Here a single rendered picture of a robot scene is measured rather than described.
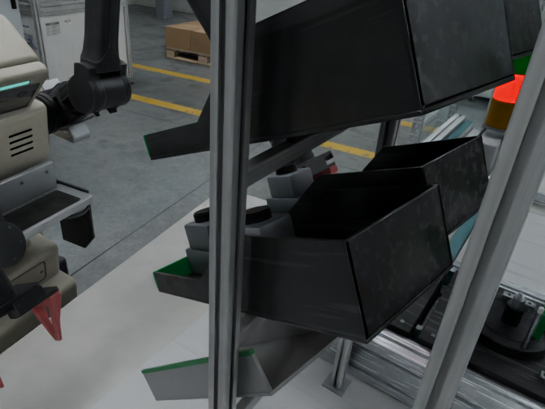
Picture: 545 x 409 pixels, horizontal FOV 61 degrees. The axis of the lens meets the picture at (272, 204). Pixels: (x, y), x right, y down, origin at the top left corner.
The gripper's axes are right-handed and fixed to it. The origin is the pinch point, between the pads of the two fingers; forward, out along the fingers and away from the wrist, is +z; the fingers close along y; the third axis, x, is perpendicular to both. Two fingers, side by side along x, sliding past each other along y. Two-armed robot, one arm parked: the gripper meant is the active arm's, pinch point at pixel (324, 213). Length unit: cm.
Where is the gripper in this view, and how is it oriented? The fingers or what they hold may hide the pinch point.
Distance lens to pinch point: 79.4
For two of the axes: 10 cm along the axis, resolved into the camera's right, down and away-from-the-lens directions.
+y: 7.1, -3.6, 6.1
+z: 4.5, 8.9, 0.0
